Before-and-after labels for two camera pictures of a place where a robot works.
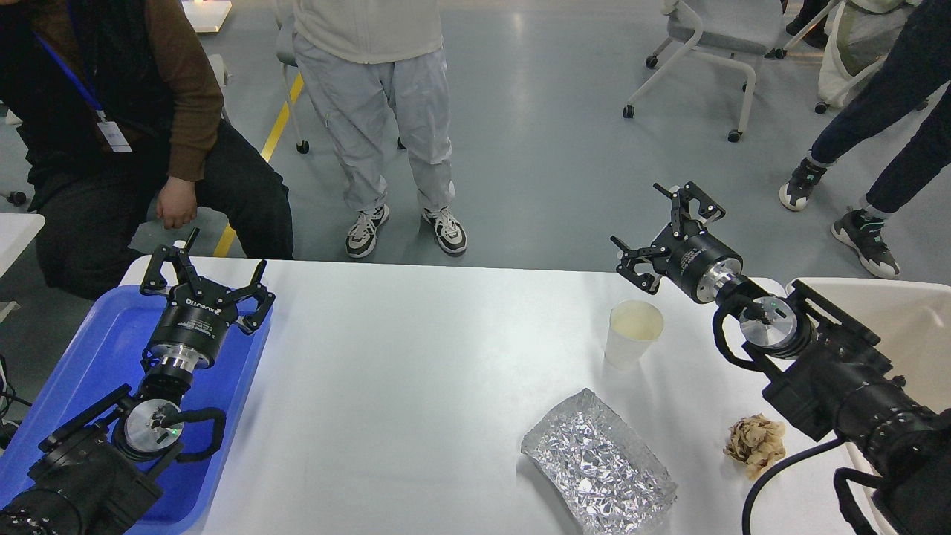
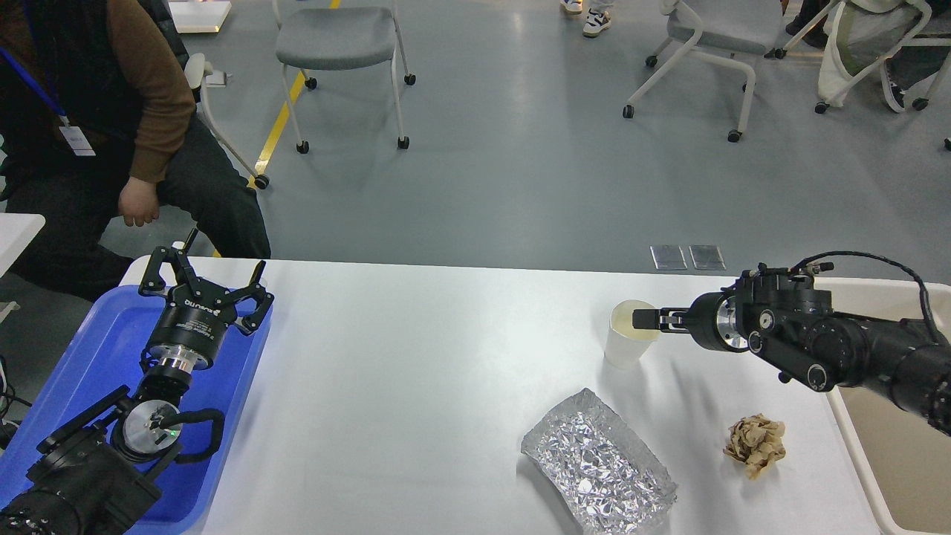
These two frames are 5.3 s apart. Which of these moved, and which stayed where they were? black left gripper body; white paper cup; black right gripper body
Moved: black right gripper body
Stayed: white paper cup; black left gripper body
